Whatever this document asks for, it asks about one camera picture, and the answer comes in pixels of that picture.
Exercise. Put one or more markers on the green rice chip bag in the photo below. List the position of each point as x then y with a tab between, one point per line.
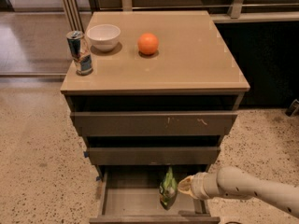
168	189

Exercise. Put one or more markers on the white bowl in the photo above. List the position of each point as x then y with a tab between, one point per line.
104	37

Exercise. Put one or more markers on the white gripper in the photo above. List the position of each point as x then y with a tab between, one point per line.
196	186

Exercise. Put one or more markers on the brown drawer cabinet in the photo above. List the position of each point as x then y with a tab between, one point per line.
192	70

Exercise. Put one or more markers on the open bottom drawer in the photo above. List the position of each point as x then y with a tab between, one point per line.
130	195

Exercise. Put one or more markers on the top drawer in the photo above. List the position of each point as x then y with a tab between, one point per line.
188	123

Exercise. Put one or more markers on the middle drawer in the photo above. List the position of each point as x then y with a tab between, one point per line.
152	155

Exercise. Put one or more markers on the blue silver drink can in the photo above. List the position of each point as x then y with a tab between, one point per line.
80	52

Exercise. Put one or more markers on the orange fruit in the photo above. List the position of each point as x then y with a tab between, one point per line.
148	43

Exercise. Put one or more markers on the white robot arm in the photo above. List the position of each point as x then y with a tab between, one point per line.
233	183

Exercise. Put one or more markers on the dark object on floor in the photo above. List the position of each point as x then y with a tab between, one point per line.
293	108

